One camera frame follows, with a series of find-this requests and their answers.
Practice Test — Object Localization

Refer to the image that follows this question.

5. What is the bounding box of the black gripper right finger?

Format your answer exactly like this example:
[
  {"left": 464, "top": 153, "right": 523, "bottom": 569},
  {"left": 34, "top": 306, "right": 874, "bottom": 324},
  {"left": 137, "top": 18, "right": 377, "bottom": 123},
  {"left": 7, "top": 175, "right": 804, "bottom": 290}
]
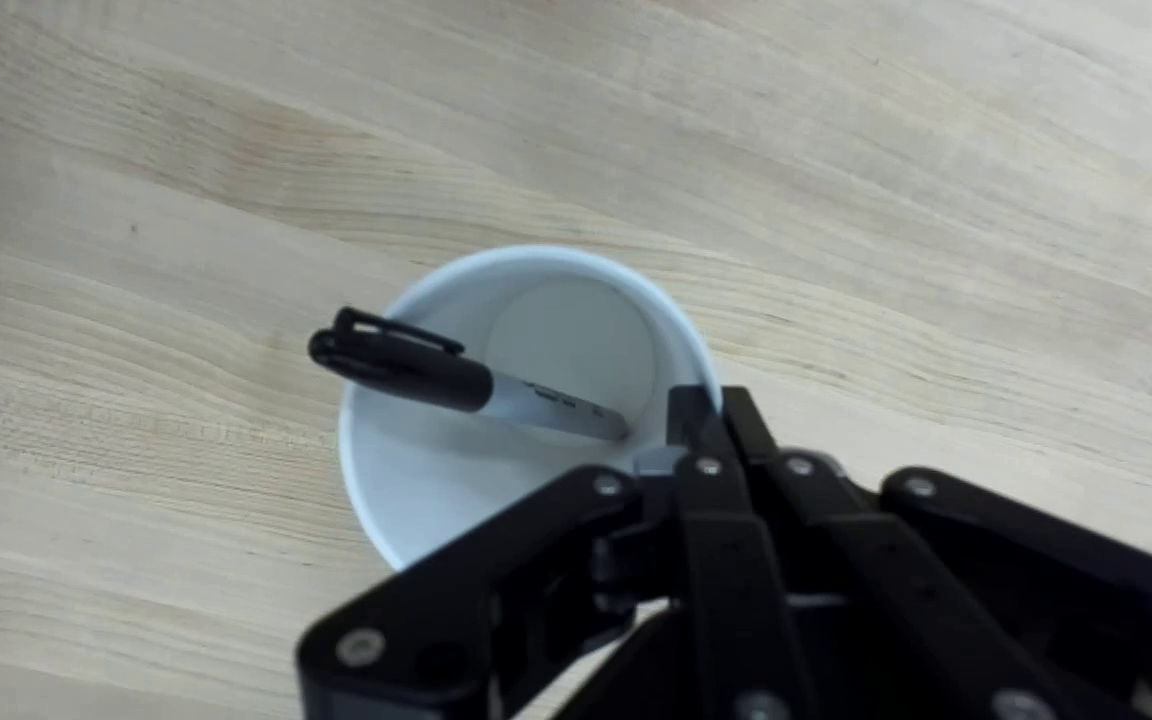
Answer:
[{"left": 718, "top": 386, "right": 1152, "bottom": 720}]

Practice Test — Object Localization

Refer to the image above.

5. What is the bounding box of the brown paper coffee cup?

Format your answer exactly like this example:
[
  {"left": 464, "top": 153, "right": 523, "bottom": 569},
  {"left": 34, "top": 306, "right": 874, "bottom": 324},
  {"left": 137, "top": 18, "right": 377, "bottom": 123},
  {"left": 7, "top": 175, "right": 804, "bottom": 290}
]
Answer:
[{"left": 331, "top": 239, "right": 725, "bottom": 577}]

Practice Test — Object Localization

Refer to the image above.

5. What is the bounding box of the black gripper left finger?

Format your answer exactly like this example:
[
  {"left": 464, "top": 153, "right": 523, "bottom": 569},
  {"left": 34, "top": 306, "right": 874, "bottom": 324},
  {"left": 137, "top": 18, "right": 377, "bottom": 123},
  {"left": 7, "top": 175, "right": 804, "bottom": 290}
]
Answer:
[{"left": 292, "top": 386, "right": 794, "bottom": 720}]

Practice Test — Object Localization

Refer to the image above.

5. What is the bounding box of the black permanent marker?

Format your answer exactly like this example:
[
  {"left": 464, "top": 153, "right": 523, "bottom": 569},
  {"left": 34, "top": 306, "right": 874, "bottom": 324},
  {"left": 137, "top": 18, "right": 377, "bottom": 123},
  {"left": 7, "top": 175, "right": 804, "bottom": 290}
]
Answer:
[{"left": 305, "top": 306, "right": 637, "bottom": 450}]

